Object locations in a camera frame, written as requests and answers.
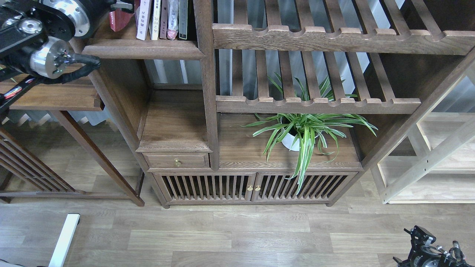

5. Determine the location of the dark wooden side table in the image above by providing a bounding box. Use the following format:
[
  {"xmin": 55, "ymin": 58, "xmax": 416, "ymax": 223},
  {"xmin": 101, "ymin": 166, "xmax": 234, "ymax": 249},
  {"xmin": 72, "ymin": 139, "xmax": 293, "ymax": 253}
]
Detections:
[{"xmin": 1, "ymin": 55, "xmax": 148, "ymax": 207}]

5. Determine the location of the light wooden shelf unit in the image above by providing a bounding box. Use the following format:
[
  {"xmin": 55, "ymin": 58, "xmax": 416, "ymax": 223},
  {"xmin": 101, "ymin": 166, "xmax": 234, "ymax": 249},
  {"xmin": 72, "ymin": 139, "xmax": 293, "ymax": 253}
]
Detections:
[{"xmin": 370, "ymin": 76, "xmax": 475, "ymax": 205}]

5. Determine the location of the white plant pot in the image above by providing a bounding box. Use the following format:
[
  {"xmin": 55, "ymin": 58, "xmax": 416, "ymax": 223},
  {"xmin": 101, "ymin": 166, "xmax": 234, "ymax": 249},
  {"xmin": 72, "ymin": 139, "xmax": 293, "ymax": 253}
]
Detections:
[{"xmin": 278, "ymin": 114, "xmax": 321, "ymax": 154}]

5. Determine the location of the dark wooden bookshelf cabinet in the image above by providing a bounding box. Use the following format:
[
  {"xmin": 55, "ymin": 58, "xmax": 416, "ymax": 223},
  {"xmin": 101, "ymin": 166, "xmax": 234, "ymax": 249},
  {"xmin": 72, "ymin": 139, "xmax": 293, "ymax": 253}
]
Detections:
[{"xmin": 71, "ymin": 0, "xmax": 474, "ymax": 207}]

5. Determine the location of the white metal leg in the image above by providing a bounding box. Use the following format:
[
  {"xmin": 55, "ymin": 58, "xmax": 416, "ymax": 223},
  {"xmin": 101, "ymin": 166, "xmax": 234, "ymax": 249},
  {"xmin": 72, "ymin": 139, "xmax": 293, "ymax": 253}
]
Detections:
[{"xmin": 48, "ymin": 213, "xmax": 80, "ymax": 267}]

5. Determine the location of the left slatted cabinet door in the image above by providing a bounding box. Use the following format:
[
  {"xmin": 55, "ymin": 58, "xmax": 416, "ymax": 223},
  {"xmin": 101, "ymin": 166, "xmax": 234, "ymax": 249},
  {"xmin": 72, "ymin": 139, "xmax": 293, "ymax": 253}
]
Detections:
[{"xmin": 153, "ymin": 172, "xmax": 256, "ymax": 205}]

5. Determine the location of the right slatted cabinet door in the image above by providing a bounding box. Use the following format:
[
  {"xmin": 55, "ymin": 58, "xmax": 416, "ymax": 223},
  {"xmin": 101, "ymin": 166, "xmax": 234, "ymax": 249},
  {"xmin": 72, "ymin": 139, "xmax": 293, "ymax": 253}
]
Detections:
[{"xmin": 251, "ymin": 171, "xmax": 357, "ymax": 206}]

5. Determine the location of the red hardcover book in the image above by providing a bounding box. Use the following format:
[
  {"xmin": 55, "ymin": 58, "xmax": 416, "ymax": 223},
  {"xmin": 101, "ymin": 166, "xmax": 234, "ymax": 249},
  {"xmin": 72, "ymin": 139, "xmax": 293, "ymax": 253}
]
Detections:
[{"xmin": 109, "ymin": 9, "xmax": 134, "ymax": 32}]

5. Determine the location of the white paperback book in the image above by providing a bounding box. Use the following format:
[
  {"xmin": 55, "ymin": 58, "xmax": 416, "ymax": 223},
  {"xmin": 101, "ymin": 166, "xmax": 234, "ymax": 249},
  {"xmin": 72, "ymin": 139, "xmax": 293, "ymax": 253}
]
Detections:
[{"xmin": 135, "ymin": 0, "xmax": 153, "ymax": 40}]

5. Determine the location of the yellow green cover book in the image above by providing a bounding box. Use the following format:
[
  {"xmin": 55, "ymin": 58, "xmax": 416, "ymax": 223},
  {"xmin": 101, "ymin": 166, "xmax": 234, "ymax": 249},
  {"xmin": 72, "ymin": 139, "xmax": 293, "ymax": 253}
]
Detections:
[{"xmin": 150, "ymin": 0, "xmax": 162, "ymax": 40}]

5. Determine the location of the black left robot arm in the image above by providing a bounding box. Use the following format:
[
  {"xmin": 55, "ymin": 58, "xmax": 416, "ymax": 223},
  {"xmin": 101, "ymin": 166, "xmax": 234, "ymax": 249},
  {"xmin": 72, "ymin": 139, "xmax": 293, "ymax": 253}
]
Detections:
[{"xmin": 0, "ymin": 0, "xmax": 139, "ymax": 113}]

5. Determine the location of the slatted cabinet door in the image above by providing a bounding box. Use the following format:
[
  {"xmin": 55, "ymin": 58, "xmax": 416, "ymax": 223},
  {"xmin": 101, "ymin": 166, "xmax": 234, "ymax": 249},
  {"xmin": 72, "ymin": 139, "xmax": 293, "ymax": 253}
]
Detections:
[
  {"xmin": 153, "ymin": 172, "xmax": 256, "ymax": 205},
  {"xmin": 251, "ymin": 171, "xmax": 357, "ymax": 206}
]

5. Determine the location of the white pink upright book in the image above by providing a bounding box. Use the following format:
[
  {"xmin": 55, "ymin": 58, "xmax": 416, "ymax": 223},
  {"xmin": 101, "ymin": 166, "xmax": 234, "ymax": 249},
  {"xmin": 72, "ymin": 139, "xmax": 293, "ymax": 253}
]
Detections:
[{"xmin": 167, "ymin": 0, "xmax": 180, "ymax": 40}]

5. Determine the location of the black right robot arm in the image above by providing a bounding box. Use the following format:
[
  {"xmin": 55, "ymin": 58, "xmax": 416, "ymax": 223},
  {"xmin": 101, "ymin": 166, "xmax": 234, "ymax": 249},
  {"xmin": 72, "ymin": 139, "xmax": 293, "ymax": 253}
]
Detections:
[{"xmin": 393, "ymin": 226, "xmax": 471, "ymax": 267}]

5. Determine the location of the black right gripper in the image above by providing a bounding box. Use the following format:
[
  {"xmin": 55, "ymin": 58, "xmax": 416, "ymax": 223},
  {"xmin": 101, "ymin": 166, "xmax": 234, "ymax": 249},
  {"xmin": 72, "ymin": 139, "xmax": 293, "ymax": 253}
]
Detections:
[{"xmin": 393, "ymin": 226, "xmax": 451, "ymax": 267}]

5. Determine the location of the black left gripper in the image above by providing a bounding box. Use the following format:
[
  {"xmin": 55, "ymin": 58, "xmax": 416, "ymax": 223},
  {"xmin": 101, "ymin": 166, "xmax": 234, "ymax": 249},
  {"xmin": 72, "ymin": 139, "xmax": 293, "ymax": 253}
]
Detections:
[{"xmin": 41, "ymin": 0, "xmax": 135, "ymax": 40}]

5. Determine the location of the green spider plant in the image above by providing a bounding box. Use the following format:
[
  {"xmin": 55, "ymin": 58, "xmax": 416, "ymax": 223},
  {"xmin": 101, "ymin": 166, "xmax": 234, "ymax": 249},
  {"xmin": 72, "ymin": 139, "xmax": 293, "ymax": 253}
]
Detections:
[{"xmin": 241, "ymin": 73, "xmax": 379, "ymax": 195}]

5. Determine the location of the brown spine upright book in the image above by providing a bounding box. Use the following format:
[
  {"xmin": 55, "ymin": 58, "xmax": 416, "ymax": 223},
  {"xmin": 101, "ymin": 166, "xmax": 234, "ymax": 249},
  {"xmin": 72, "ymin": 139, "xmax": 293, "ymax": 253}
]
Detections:
[{"xmin": 159, "ymin": 0, "xmax": 168, "ymax": 39}]

